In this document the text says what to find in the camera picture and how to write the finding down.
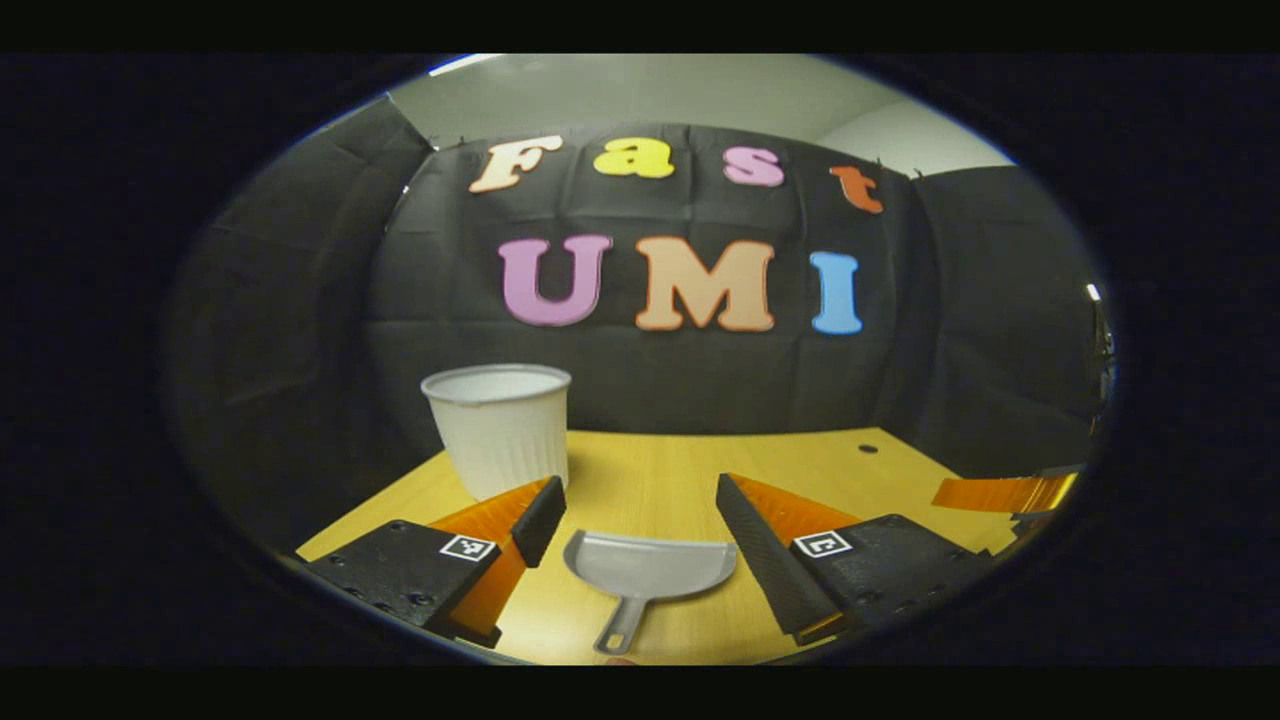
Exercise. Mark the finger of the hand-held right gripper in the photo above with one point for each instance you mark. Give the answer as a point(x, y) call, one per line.
point(1000, 493)

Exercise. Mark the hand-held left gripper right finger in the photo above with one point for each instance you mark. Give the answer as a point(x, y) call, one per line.
point(760, 560)

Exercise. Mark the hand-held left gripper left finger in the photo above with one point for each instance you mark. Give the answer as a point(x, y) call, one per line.
point(542, 520)

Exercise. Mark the white ribbed garbage bin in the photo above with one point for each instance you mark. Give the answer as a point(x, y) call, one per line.
point(500, 430)

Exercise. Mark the grey dustpan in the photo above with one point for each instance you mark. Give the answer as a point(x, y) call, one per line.
point(650, 565)

